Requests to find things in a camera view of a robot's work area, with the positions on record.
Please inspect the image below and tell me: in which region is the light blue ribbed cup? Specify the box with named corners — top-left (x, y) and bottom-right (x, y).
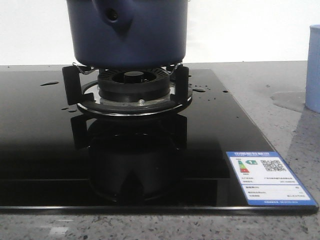
top-left (305, 24), bottom-right (320, 113)

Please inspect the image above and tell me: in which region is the black metal pot support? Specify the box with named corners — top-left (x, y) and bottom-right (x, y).
top-left (62, 63), bottom-right (193, 118)

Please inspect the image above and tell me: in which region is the dark blue cooking pot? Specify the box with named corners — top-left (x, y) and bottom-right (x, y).
top-left (66, 0), bottom-right (189, 69)

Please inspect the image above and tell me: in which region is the black gas burner head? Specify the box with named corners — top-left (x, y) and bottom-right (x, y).
top-left (97, 68), bottom-right (170, 102)

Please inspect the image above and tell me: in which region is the black glass gas stove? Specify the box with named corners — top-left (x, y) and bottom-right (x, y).
top-left (0, 69), bottom-right (319, 215)

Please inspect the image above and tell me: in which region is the blue energy label sticker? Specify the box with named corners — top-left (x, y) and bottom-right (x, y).
top-left (226, 151), bottom-right (317, 206)

